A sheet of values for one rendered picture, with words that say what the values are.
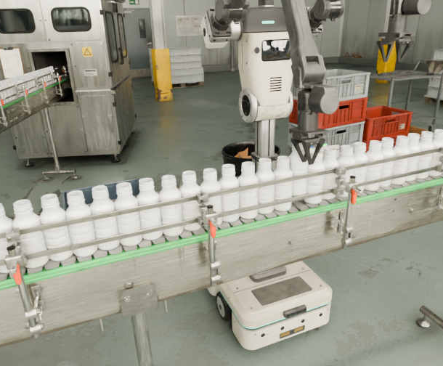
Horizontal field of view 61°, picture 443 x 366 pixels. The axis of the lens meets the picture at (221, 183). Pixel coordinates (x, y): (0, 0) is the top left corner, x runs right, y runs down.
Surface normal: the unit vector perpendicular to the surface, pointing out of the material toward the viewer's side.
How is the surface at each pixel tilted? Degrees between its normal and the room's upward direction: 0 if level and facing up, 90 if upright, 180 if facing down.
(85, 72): 90
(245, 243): 90
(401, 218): 90
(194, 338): 0
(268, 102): 90
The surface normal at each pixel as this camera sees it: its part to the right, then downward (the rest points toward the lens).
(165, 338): -0.03, -0.92
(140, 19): 0.39, 0.35
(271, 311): 0.18, -0.61
